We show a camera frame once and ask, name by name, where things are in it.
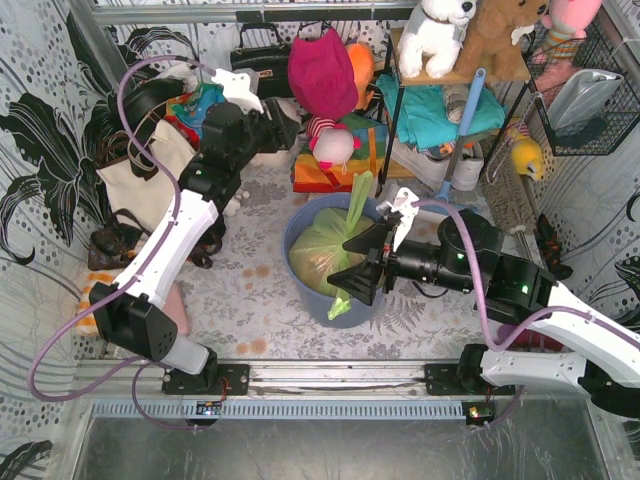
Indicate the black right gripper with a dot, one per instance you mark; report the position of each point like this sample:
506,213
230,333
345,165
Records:
388,259

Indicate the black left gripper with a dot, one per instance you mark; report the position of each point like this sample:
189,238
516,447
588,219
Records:
273,130

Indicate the green trash bag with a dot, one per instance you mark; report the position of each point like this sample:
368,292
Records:
318,252

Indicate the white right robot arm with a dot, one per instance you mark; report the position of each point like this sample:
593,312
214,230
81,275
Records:
600,357

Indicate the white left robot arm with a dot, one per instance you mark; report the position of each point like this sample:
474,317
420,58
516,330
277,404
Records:
129,312

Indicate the rainbow striped bag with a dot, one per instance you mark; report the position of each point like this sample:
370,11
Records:
307,177

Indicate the magenta cloth bag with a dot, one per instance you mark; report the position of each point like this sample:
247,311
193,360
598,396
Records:
321,76

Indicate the blue trash bin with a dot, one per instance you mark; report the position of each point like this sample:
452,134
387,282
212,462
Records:
314,303

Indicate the cream canvas tote bag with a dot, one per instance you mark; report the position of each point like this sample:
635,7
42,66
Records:
148,200

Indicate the white lamb plush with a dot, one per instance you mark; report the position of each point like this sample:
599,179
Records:
280,158

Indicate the white pink plush doll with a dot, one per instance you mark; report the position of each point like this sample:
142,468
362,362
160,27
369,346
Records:
330,142

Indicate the black leather handbag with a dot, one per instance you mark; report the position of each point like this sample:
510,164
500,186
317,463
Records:
269,62

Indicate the blue lint roller mop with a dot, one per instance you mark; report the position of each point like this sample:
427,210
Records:
442,197

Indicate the orange plush toy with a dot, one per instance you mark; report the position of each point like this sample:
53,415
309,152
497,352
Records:
362,61

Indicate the colourful scarf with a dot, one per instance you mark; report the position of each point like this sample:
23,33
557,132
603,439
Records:
188,111

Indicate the teal folded cloth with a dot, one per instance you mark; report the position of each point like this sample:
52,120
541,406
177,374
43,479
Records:
422,121

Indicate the black hat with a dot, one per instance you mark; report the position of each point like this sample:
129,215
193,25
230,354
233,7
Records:
148,96

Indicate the beige chenille mop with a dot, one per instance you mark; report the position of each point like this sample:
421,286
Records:
509,202

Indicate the white dog plush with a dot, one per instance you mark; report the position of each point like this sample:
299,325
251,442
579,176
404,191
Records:
433,36

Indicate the black orange butterfly toy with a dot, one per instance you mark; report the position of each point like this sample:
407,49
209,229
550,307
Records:
550,249

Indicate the purple orange sock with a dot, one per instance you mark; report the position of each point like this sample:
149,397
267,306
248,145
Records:
529,339

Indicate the yellow duck plush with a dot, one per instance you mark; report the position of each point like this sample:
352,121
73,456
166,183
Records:
525,153

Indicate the pink case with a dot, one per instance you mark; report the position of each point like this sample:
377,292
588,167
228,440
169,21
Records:
175,309

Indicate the brown bear plush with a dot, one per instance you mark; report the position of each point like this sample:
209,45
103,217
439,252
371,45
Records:
489,34

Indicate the silver foil pouch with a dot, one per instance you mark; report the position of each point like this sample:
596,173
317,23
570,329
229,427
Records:
582,96

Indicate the pink plush toy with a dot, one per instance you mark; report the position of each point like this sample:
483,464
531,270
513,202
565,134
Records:
566,23

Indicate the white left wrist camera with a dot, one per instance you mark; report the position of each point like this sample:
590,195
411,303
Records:
239,89

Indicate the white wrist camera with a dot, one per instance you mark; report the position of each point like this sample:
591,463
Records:
239,89
399,208

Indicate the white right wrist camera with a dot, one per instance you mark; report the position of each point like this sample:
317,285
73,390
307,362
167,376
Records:
399,208

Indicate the black wire basket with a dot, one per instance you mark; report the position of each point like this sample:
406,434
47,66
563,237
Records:
603,133

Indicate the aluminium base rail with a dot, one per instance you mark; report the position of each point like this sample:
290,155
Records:
399,390

